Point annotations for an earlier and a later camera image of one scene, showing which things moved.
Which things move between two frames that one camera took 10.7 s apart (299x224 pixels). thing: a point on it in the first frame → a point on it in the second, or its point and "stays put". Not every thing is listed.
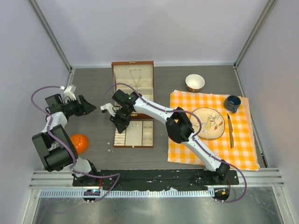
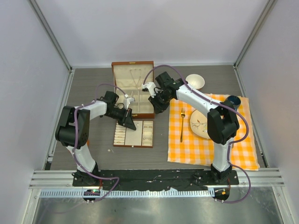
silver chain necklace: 132,78 stays put
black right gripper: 121,125 → 158,108
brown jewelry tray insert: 138,134 stays put
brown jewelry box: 137,76 stays put
